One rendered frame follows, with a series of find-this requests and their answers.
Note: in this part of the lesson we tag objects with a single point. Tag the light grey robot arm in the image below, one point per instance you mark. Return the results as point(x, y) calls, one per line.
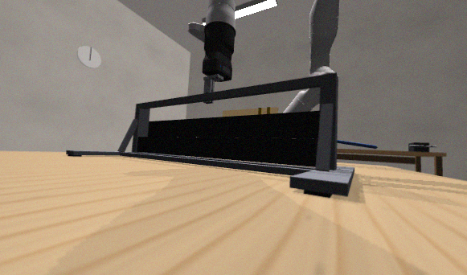
point(323, 27)

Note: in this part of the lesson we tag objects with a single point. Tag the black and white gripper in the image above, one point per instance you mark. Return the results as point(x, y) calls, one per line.
point(218, 35)

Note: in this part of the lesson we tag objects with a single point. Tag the black metal rack frame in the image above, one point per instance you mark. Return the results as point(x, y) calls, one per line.
point(279, 138)

